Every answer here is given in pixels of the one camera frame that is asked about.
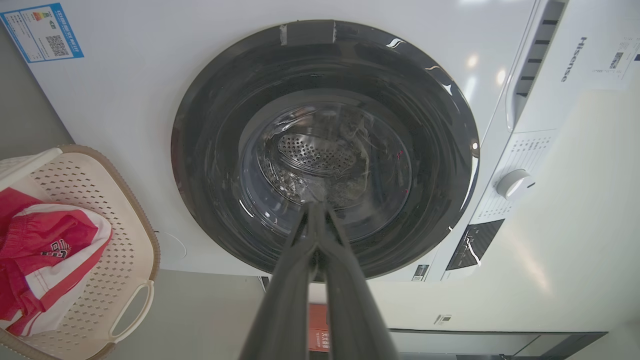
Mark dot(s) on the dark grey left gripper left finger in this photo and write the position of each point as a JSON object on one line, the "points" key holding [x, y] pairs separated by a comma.
{"points": [[287, 300]]}

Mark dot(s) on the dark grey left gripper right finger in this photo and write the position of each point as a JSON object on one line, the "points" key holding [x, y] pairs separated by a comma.
{"points": [[352, 310]]}

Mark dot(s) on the cream perforated laundry basket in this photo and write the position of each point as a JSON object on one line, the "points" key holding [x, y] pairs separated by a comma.
{"points": [[115, 260]]}

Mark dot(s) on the red warning sign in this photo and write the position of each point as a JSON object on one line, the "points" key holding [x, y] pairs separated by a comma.
{"points": [[318, 325]]}

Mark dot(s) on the small dark barcode sticker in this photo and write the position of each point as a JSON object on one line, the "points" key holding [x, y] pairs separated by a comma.
{"points": [[420, 272]]}

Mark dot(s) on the round white filter cover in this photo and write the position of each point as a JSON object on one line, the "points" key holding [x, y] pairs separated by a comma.
{"points": [[172, 246]]}

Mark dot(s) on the black washer display panel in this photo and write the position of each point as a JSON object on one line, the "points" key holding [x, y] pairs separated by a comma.
{"points": [[475, 244]]}

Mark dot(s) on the round black glass washer door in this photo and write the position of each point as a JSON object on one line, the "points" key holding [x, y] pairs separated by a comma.
{"points": [[225, 150]]}

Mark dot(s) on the white washer control knob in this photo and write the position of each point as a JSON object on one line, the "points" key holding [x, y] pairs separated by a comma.
{"points": [[512, 184]]}

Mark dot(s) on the white front-load washing machine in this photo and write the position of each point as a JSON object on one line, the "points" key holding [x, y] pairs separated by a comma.
{"points": [[125, 125]]}

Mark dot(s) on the red and white jersey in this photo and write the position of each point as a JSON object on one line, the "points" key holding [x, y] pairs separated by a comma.
{"points": [[45, 245]]}

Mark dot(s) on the blue energy label sticker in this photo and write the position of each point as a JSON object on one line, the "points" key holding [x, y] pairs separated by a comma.
{"points": [[42, 32]]}

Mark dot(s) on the white paper sticker with code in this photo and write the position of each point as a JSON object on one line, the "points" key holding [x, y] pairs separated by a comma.
{"points": [[620, 57]]}

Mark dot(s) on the small white wall sticker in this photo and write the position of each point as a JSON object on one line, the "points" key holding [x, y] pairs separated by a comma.
{"points": [[442, 319]]}

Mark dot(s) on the dark grey wall panel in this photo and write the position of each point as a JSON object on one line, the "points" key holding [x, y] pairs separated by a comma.
{"points": [[500, 345]]}

